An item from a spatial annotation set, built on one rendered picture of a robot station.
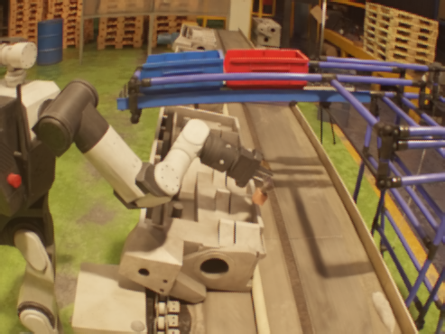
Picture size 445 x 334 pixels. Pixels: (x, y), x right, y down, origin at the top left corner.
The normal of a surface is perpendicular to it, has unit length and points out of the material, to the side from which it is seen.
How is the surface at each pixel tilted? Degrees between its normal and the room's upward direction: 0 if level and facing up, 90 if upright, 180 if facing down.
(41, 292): 90
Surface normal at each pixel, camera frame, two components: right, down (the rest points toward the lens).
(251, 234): 0.24, -0.67
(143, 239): 0.21, -0.43
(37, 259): 0.20, 0.45
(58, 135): -0.22, 0.66
